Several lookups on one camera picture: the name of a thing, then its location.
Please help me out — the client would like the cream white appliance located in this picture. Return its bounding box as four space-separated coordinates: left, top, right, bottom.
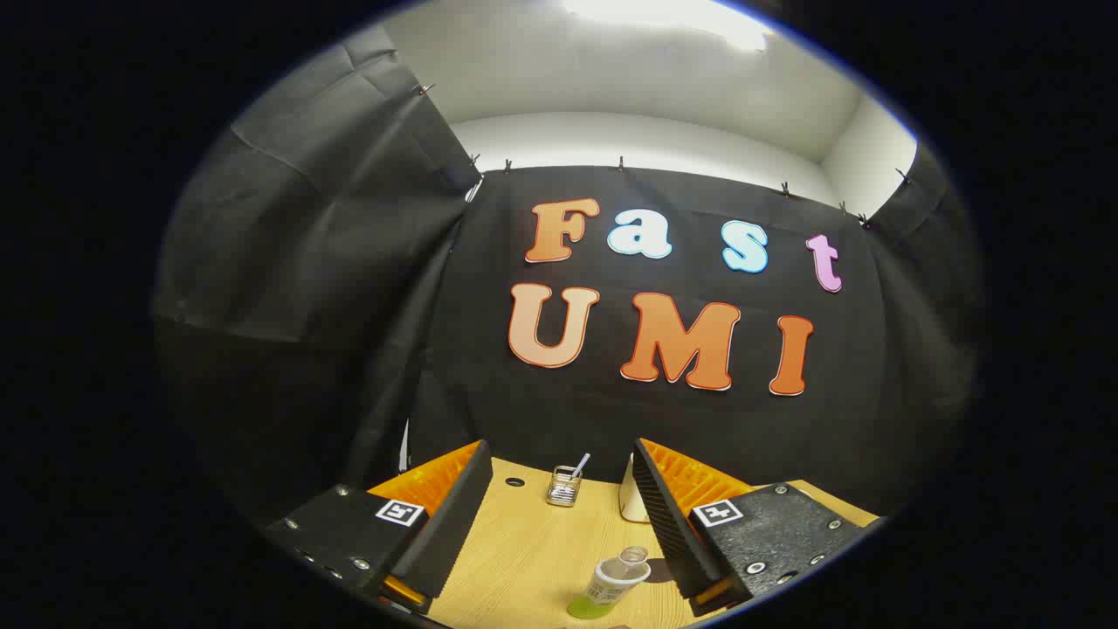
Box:
618 453 652 524

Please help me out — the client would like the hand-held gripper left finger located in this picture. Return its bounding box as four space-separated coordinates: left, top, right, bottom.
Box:
265 439 494 615

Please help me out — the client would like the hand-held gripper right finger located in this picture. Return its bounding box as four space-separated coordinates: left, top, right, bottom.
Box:
631 438 877 611

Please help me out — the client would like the wooden table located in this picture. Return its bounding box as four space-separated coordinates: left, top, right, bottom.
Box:
426 456 881 629

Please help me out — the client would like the small glass jar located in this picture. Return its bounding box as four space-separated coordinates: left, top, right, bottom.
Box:
546 466 583 508

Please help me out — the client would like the white green juice bottle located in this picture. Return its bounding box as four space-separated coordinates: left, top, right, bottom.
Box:
566 547 652 621

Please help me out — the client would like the ceiling light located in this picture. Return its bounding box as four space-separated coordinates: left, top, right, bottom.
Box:
563 0 774 52

